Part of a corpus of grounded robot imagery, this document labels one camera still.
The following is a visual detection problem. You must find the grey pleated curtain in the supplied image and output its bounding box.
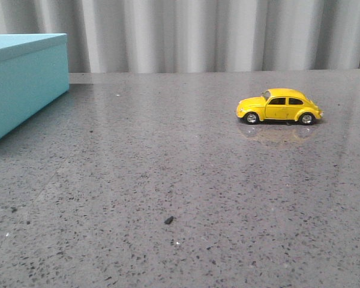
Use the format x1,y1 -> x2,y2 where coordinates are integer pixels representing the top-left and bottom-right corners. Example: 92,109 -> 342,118
0,1 -> 360,73

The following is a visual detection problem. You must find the small black debris piece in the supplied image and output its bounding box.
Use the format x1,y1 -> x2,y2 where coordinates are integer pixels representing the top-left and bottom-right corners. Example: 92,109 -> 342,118
164,216 -> 174,224

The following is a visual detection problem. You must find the light blue plastic box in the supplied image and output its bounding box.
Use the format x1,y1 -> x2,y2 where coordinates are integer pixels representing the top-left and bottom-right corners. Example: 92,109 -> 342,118
0,34 -> 69,138

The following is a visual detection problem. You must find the yellow toy beetle car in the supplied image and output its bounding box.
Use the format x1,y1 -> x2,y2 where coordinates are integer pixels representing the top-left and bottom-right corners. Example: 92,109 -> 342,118
236,88 -> 323,125

